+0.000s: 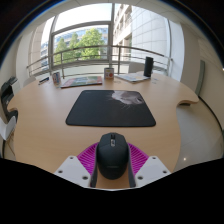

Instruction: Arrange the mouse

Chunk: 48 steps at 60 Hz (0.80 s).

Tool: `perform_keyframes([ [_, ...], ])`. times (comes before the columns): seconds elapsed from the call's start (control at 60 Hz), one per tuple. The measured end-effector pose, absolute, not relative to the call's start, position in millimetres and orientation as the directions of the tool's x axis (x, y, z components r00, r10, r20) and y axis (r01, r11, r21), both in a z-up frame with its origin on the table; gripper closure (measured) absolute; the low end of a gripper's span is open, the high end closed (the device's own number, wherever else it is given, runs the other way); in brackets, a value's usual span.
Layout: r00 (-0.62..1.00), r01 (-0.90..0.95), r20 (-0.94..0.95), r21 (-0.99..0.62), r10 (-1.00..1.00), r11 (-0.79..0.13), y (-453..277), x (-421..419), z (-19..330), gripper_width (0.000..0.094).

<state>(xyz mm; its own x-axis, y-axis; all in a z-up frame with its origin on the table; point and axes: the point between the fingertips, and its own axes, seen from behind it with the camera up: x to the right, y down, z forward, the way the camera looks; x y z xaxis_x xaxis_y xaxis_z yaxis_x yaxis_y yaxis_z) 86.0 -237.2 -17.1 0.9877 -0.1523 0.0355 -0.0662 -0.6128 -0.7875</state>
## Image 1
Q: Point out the white mug with red print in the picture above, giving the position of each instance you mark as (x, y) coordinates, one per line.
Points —
(109, 73)

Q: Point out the red and blue magazine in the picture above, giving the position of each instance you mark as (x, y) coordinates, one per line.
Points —
(81, 81)

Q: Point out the metal balcony railing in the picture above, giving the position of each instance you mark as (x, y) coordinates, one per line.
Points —
(118, 47)

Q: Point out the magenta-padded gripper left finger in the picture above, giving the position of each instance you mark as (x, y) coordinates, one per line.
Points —
(71, 170)

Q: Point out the black computer mouse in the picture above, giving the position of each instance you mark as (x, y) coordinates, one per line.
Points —
(112, 155)

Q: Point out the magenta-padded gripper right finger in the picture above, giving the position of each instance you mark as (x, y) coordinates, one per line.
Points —
(151, 168)

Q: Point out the black cylindrical speaker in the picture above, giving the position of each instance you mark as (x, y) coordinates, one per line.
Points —
(148, 66)

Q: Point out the open illustrated book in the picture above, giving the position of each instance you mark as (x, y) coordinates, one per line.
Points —
(132, 77)

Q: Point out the white chair with wooden legs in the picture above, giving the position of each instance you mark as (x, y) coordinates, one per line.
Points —
(6, 128)

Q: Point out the black office printer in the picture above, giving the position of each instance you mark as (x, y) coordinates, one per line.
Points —
(7, 96)

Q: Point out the small dark stapler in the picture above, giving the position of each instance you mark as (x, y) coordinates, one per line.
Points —
(43, 80)

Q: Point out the black mouse pad with cat print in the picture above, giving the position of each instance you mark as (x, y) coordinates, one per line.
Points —
(100, 110)

